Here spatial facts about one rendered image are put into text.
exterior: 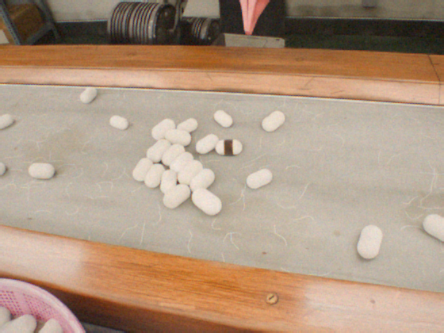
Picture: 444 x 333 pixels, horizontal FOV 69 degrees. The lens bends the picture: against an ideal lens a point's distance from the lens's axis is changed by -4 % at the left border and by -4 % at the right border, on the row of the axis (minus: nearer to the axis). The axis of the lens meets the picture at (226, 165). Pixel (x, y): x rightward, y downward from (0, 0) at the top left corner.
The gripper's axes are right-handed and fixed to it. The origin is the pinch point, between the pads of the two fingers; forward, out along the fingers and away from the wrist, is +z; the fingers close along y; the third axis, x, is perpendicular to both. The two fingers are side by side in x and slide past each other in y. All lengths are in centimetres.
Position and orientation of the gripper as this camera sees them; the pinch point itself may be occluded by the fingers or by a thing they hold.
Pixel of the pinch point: (248, 27)
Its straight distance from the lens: 48.6
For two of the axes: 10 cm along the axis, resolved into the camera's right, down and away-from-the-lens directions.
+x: 2.0, 0.7, 9.8
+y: 9.8, 0.8, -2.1
